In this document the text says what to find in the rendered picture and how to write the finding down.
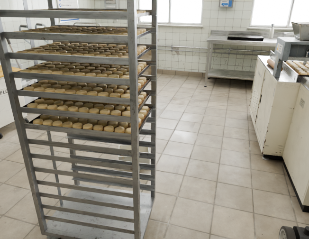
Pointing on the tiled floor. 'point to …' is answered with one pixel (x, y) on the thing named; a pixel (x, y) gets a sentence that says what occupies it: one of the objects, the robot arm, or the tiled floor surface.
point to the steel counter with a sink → (221, 37)
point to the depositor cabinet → (272, 108)
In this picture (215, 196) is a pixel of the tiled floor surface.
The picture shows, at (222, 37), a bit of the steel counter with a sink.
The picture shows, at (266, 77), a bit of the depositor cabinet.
